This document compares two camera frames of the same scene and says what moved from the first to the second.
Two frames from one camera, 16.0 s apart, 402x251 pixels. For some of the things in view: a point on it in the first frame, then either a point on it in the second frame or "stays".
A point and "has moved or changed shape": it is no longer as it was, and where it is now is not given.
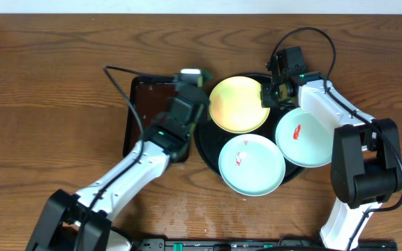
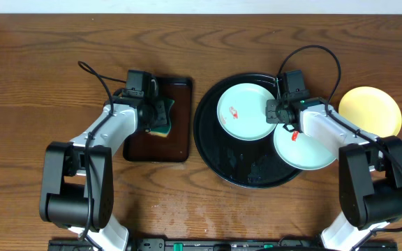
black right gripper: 266,100 → 271,116
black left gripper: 194,93 → 161,113
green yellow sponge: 205,75 has moved or changed shape
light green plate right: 303,139 stays
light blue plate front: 252,164 → 241,112
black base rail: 269,244 stays
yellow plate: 235,105 → 373,110
